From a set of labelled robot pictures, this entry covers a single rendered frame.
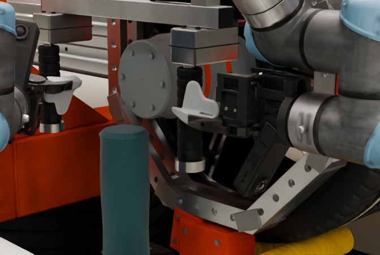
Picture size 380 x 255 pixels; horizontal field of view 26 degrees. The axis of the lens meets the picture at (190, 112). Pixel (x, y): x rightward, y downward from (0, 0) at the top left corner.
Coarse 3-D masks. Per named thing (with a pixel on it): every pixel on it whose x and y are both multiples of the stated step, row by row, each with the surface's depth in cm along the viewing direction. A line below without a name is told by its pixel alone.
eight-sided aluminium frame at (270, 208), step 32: (320, 0) 122; (128, 32) 162; (160, 128) 161; (160, 160) 156; (320, 160) 126; (160, 192) 155; (192, 192) 150; (224, 192) 150; (288, 192) 132; (224, 224) 144; (256, 224) 138
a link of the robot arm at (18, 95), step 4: (16, 88) 112; (16, 92) 111; (20, 92) 112; (16, 96) 110; (20, 96) 111; (20, 100) 111; (24, 100) 112; (20, 104) 110; (24, 104) 112; (24, 108) 112; (24, 112) 112; (24, 116) 111; (28, 116) 111; (24, 120) 111; (28, 120) 111; (20, 128) 113
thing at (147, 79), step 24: (144, 48) 130; (168, 48) 130; (240, 48) 139; (120, 72) 135; (144, 72) 131; (168, 72) 127; (216, 72) 133; (240, 72) 138; (144, 96) 132; (168, 96) 128
